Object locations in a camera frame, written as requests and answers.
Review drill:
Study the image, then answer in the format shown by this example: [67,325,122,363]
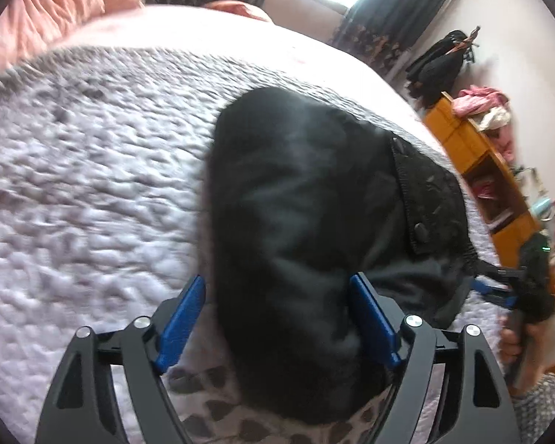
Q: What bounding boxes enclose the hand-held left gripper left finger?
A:
[34,275,207,444]

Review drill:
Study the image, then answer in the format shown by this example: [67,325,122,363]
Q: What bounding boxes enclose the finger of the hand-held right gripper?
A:
[478,261,525,284]
[471,276,517,310]

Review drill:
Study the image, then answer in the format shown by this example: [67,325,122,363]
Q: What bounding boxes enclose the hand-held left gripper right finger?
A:
[348,272,521,444]

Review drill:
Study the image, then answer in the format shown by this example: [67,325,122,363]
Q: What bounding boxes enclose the black pants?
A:
[208,85,486,426]

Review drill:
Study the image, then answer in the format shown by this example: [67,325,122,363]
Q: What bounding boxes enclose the person's right hand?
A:
[498,314,545,386]

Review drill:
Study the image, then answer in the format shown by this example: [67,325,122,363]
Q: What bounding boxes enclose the spotted grey blanket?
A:
[164,363,445,444]

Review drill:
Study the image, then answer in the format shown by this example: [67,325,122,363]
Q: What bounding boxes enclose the cream cloth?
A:
[477,106,510,134]

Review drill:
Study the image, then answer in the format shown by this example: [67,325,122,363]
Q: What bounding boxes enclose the wooden shelf unit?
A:
[423,92,545,271]

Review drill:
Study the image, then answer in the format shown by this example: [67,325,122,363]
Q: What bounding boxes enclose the pink cloth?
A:
[453,85,510,117]

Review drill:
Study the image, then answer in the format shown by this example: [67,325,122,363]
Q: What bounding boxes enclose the grey fuzzy blanket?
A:
[0,46,505,444]

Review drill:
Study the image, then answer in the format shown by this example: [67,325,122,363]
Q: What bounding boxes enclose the black jackets on rack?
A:
[404,25,481,108]

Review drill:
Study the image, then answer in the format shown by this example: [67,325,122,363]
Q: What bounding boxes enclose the pink pillow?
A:
[203,0,273,23]

